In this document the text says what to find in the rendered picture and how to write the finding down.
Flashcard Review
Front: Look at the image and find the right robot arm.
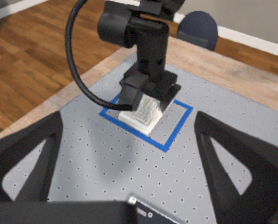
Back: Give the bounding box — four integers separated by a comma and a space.
97, 0, 185, 62

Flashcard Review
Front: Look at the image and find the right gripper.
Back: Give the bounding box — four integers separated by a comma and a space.
118, 55, 182, 114

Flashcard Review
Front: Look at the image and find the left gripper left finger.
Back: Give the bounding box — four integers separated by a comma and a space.
0, 111, 64, 202

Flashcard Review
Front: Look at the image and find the blue tape outline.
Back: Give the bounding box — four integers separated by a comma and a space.
98, 99, 193, 152

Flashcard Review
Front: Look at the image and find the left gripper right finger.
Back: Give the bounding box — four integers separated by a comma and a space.
194, 111, 278, 224

